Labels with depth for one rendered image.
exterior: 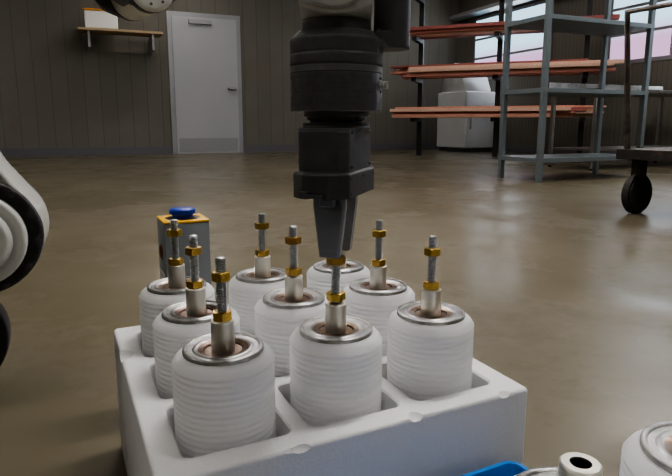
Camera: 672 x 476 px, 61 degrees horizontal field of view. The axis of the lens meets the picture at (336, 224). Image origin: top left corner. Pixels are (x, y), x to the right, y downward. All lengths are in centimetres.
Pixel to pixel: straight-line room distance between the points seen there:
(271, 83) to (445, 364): 936
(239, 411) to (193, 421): 4
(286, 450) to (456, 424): 18
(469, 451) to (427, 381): 8
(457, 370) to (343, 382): 14
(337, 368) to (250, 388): 9
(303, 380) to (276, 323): 11
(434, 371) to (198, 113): 902
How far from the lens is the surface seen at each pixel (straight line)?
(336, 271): 58
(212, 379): 52
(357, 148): 54
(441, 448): 63
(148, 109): 948
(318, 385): 57
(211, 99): 958
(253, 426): 55
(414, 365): 63
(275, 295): 71
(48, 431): 102
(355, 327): 60
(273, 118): 987
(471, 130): 987
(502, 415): 66
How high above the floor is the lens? 46
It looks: 10 degrees down
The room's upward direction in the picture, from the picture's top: straight up
